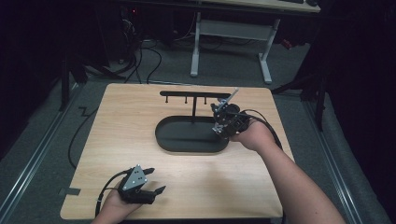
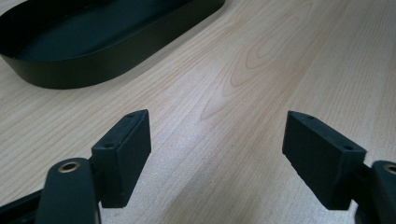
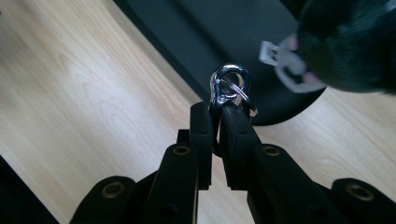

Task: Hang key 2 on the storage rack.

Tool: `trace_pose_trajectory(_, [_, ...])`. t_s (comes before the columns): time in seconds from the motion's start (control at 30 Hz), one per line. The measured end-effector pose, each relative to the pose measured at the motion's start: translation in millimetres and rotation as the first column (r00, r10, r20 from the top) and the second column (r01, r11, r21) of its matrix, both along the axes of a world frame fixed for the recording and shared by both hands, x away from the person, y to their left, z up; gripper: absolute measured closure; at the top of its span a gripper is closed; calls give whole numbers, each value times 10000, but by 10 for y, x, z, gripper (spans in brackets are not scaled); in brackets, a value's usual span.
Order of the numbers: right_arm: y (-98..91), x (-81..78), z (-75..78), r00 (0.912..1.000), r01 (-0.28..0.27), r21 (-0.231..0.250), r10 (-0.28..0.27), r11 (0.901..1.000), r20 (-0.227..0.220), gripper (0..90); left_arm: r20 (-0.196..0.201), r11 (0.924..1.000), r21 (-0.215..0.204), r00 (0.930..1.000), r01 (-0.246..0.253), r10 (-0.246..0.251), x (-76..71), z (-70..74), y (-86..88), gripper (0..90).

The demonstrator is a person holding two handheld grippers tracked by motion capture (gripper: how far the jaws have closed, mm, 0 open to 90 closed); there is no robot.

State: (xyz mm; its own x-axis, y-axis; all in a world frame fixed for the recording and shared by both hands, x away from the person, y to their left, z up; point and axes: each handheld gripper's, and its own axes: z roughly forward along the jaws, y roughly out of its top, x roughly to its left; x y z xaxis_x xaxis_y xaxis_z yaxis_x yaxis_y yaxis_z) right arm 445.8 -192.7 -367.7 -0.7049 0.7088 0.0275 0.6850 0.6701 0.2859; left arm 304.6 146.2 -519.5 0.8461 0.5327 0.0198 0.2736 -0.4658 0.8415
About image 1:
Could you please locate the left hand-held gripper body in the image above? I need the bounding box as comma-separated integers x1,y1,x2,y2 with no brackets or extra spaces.
117,163,157,205

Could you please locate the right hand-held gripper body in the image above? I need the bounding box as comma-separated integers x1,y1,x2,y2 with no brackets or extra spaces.
211,88,251,140

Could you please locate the black key rack with tray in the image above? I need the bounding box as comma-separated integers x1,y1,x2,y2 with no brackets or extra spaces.
154,90,232,154

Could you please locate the person's right hand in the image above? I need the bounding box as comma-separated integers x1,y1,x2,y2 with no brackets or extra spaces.
229,119,278,153

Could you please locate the person's left hand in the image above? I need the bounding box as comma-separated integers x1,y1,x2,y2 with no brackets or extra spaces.
98,186,144,220

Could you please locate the grey tape strip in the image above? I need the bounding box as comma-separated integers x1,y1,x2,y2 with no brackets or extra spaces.
58,187,82,197

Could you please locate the desk with white legs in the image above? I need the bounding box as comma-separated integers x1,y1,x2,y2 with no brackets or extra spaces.
190,0,321,85

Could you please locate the dark metal stand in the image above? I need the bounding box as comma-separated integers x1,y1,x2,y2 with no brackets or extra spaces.
58,52,92,112
270,71,329,133

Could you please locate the dark computer tower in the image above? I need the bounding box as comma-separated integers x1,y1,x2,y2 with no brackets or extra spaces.
120,6,142,63

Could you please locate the left hand-held gripper cable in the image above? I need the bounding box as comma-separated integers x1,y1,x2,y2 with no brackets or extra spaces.
94,168,134,217

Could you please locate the hand-held gripper cable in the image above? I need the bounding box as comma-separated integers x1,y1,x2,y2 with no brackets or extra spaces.
239,108,284,152
94,168,134,217

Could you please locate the right hand-held gripper cable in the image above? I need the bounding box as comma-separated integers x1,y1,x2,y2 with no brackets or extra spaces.
239,108,284,152

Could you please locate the black floor cable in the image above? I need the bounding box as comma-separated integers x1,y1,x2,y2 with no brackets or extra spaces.
124,40,163,85
67,105,101,171

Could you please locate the metal floor rail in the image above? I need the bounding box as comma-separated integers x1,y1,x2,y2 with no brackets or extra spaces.
303,99,365,224
0,82,82,217

